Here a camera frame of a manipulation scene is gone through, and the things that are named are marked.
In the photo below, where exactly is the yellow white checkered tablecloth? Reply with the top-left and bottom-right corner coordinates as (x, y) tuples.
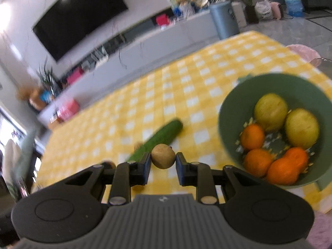
(31, 30), (332, 214)

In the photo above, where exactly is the orange tangerine lower right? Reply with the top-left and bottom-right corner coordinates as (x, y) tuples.
(266, 147), (309, 186)

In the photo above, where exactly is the yellow-green pear left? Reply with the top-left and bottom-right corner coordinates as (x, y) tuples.
(254, 93), (288, 133)

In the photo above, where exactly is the pink box left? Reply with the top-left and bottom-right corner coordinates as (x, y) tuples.
(57, 99), (80, 121)

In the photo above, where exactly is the pink small heater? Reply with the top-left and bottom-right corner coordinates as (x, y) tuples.
(270, 2), (284, 20)

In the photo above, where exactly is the red box on cabinet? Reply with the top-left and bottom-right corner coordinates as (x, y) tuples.
(155, 13), (171, 27)

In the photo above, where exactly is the black wall television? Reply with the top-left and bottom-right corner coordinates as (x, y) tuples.
(33, 0), (128, 61)

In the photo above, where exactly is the grey-blue trash bin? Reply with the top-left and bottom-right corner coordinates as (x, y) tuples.
(209, 0), (240, 40)

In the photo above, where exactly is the orange tangerine upper left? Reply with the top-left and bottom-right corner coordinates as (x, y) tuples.
(240, 124), (265, 150)

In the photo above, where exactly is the orange tangerine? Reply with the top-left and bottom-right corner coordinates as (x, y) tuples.
(266, 147), (309, 186)
(243, 148), (273, 178)
(240, 124), (265, 150)

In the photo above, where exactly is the white long tv cabinet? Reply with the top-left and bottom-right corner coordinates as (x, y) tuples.
(37, 11), (219, 125)

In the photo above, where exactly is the yellow-green pear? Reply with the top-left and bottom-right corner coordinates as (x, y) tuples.
(285, 108), (320, 150)
(254, 93), (288, 133)

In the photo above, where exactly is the white plastic bag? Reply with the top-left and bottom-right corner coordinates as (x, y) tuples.
(255, 0), (273, 20)

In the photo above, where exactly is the pink plastic bag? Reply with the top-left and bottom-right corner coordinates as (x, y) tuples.
(286, 44), (321, 62)

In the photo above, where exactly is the green cucumber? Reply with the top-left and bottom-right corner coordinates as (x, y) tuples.
(127, 119), (183, 162)

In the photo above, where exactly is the yellow-green pear right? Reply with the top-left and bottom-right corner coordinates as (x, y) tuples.
(285, 108), (320, 150)

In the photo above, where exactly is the orange tangerine lower left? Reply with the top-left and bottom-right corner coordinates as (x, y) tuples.
(243, 148), (273, 178)

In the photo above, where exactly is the green plastic bowl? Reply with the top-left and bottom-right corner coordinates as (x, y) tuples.
(218, 73), (331, 188)

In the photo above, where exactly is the blue water jug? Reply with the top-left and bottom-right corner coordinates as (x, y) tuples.
(285, 0), (304, 17)

